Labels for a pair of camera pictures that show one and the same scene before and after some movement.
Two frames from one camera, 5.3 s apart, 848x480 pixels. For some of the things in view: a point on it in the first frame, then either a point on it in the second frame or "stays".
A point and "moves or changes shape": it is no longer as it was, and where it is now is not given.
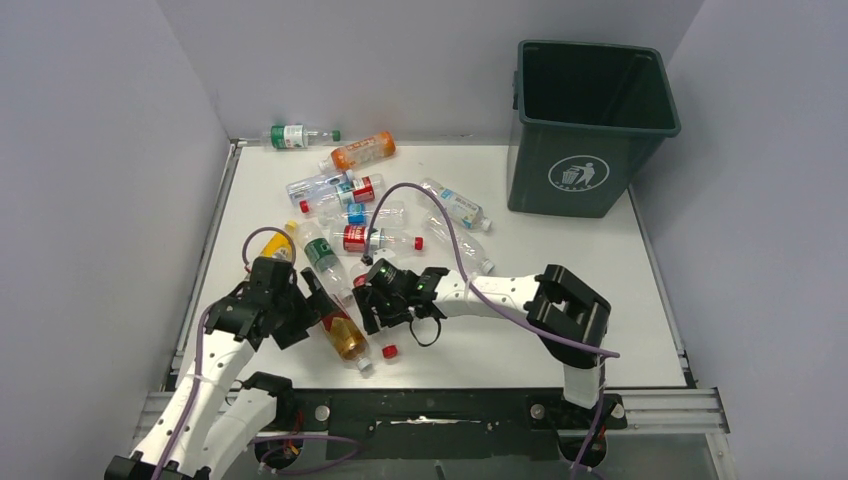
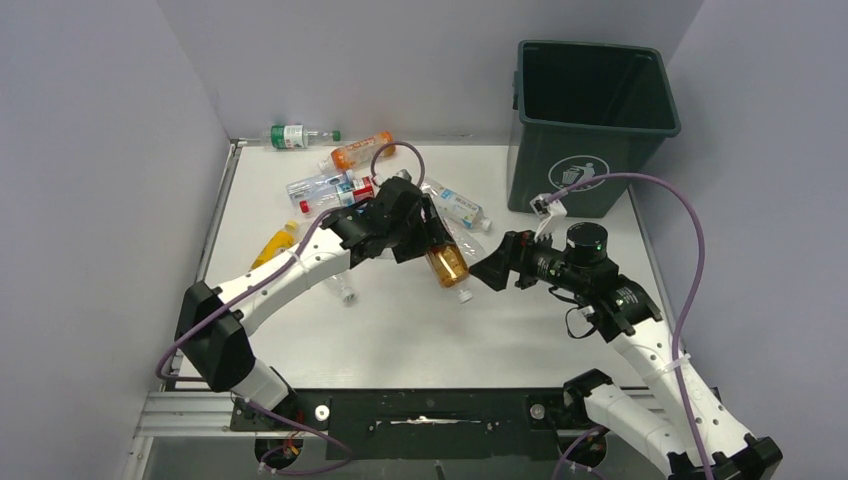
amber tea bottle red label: x=346 y=334 moves or changes shape
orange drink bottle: x=352 y=155 stays
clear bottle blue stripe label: x=465 y=213 stays
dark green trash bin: x=588 y=120 stays
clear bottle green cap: x=294 y=136 stays
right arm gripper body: x=390 y=310 -> x=540 y=262
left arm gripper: x=312 y=309 -> x=429 y=234
